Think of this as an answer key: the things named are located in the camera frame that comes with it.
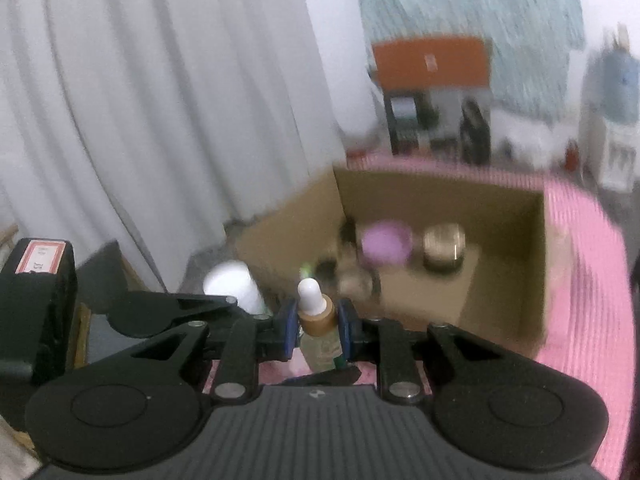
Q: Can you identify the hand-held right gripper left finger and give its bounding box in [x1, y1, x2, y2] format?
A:
[131, 300, 301, 401]

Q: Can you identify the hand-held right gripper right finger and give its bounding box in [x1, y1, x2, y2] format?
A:
[339, 300, 512, 404]

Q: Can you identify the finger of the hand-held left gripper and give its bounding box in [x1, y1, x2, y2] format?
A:
[167, 293, 252, 322]

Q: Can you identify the dropper bottle with gold collar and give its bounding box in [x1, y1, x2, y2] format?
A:
[296, 277, 351, 374]

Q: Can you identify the white plastic bottle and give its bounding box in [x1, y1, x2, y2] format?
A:
[202, 259, 267, 315]

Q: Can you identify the pink round jar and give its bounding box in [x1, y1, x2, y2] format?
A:
[361, 221, 414, 267]

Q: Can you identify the round gold metal tin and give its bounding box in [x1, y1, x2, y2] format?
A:
[422, 223, 467, 272]

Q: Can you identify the small glass jar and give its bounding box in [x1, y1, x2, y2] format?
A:
[339, 266, 382, 297]

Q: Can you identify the white curtain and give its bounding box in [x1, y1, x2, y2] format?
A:
[0, 0, 381, 288]

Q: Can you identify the dark box with label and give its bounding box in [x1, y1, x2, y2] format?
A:
[385, 91, 436, 155]

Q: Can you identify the pink ribbed mat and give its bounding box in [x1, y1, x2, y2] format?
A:
[345, 152, 633, 480]

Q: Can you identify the orange cardboard box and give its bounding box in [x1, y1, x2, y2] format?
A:
[372, 36, 493, 92]

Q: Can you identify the white water dispenser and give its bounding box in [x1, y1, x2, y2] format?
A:
[580, 110, 640, 193]

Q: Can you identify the blue water bottle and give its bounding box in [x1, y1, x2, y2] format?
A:
[587, 24, 640, 126]

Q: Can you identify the pale blue wall tapestry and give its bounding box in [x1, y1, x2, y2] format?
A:
[357, 0, 586, 126]

